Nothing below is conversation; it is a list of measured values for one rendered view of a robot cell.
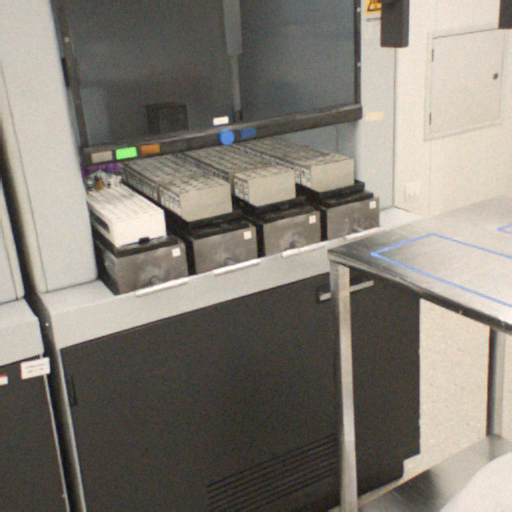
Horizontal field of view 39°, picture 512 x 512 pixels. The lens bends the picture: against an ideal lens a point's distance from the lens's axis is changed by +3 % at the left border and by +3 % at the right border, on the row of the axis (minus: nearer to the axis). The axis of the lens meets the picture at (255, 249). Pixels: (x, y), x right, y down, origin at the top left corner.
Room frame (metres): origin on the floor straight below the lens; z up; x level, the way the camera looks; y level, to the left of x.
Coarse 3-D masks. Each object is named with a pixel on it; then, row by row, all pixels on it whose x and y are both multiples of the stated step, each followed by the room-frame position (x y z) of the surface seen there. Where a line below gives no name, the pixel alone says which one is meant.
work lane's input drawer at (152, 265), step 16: (96, 240) 1.30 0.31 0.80; (144, 240) 1.23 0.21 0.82; (160, 240) 1.24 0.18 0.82; (176, 240) 1.24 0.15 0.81; (96, 256) 1.30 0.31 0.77; (112, 256) 1.20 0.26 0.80; (128, 256) 1.19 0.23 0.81; (144, 256) 1.20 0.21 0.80; (160, 256) 1.22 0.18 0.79; (176, 256) 1.23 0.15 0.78; (112, 272) 1.21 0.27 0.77; (128, 272) 1.19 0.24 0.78; (144, 272) 1.20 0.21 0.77; (160, 272) 1.22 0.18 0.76; (176, 272) 1.23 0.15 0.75; (128, 288) 1.19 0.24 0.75; (144, 288) 1.16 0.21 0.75; (160, 288) 1.17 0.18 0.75
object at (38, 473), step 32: (0, 192) 1.19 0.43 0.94; (0, 224) 1.19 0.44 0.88; (0, 256) 1.18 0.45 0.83; (0, 288) 1.18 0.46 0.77; (0, 320) 1.12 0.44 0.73; (32, 320) 1.11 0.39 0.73; (0, 352) 1.08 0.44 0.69; (32, 352) 1.11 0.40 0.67; (0, 384) 1.08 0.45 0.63; (32, 384) 1.10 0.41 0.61; (0, 416) 1.08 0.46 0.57; (32, 416) 1.10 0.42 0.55; (0, 448) 1.07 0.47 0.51; (32, 448) 1.09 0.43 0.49; (0, 480) 1.07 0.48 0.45; (32, 480) 1.09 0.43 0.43; (64, 480) 1.13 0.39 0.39
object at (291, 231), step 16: (240, 208) 1.43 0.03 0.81; (288, 208) 1.37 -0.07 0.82; (304, 208) 1.37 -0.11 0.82; (256, 224) 1.34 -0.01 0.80; (272, 224) 1.33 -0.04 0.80; (288, 224) 1.34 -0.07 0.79; (304, 224) 1.36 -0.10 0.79; (256, 240) 1.35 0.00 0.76; (272, 240) 1.32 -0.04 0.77; (288, 240) 1.34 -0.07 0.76; (304, 240) 1.36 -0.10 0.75; (320, 240) 1.38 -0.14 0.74; (288, 256) 1.29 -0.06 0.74
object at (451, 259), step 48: (384, 240) 1.14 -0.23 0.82; (432, 240) 1.12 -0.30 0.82; (480, 240) 1.11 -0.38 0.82; (336, 288) 1.10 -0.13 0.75; (432, 288) 0.93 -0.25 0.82; (480, 288) 0.92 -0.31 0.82; (336, 336) 1.11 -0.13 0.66; (336, 384) 1.11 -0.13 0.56; (336, 432) 1.12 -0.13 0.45; (432, 480) 1.18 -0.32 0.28
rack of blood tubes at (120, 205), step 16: (96, 192) 1.44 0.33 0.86; (112, 192) 1.43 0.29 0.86; (128, 192) 1.42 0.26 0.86; (96, 208) 1.32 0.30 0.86; (112, 208) 1.31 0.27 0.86; (128, 208) 1.30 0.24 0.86; (144, 208) 1.29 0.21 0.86; (96, 224) 1.33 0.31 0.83; (112, 224) 1.23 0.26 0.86; (128, 224) 1.23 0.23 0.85; (144, 224) 1.25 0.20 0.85; (160, 224) 1.26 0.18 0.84; (112, 240) 1.24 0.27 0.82; (128, 240) 1.23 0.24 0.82
